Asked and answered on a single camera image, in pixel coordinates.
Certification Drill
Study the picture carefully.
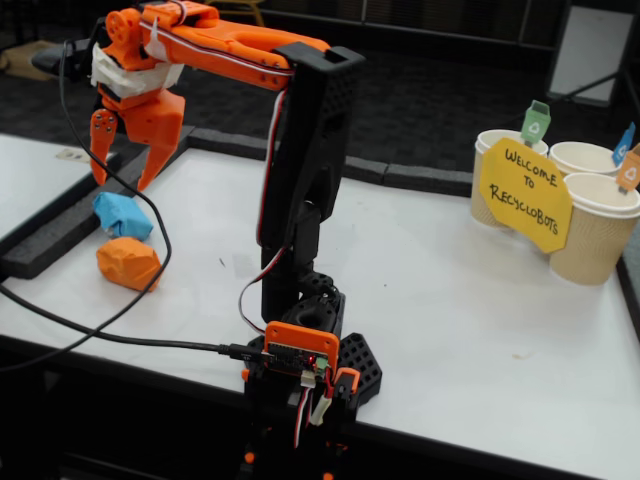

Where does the red white black servo wire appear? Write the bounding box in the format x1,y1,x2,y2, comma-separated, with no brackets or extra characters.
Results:
137,0,301,335
291,372,335,451

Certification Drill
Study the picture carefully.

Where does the upright white panel black frame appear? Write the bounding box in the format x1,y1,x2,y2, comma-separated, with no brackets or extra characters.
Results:
544,0,636,109

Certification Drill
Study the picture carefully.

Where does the black foam border strip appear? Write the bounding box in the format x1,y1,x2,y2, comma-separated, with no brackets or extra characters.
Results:
384,163,474,199
615,244,640,321
2,126,197,281
187,128,389,184

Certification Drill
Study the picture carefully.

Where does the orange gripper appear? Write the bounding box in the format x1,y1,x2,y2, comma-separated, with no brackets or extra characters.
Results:
88,88,187,193

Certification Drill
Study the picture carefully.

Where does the thin black webcam cable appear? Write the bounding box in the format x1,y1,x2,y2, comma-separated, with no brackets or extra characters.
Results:
0,39,174,374

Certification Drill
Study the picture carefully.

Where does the black webcam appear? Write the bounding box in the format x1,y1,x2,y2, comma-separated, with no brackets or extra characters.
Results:
30,37,101,81

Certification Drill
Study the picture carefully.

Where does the black framed white board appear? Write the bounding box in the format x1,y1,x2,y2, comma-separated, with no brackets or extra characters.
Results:
0,133,123,259

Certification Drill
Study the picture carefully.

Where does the black robot base with clamp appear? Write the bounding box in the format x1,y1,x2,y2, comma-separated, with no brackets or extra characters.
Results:
242,287,384,480

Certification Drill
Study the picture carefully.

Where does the brown cardboard box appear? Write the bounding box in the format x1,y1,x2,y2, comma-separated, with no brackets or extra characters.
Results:
0,44,46,79

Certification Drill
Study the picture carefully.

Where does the controller board in orange holder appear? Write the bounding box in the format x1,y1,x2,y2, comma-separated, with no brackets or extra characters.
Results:
263,322,342,389

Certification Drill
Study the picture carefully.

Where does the orange paper wad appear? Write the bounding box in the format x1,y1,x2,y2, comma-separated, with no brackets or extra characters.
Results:
95,236,164,294

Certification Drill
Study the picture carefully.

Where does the paper cup with orange tag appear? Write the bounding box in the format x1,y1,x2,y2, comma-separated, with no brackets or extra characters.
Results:
548,172,640,287

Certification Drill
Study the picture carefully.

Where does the thick black USB cable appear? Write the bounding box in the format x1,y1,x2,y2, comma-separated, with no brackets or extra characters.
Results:
0,284,266,365

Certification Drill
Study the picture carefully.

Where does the paper cup with blue tag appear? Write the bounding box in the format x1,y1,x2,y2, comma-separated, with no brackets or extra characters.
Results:
547,141,624,180

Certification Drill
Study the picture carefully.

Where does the blue paper wad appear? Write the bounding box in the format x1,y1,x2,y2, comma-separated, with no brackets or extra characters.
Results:
92,192,154,240

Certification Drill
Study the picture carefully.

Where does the yellow handwritten welcome sign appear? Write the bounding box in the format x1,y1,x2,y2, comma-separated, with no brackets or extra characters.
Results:
478,137,574,254

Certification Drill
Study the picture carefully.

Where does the blue recycling bin tag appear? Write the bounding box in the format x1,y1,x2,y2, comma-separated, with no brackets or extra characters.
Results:
610,122,635,167

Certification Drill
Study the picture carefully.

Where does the white masking tape wrap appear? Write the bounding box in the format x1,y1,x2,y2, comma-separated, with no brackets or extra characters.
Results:
89,43,185,101

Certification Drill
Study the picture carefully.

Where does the orange recycling bin tag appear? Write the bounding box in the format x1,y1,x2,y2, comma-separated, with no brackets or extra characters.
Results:
614,143,640,196

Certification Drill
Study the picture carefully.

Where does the paper cup with green tag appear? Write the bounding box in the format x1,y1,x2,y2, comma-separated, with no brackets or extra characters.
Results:
469,128,550,231

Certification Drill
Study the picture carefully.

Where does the green recycling bin tag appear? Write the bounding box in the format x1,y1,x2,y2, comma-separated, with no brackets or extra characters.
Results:
520,99,552,150

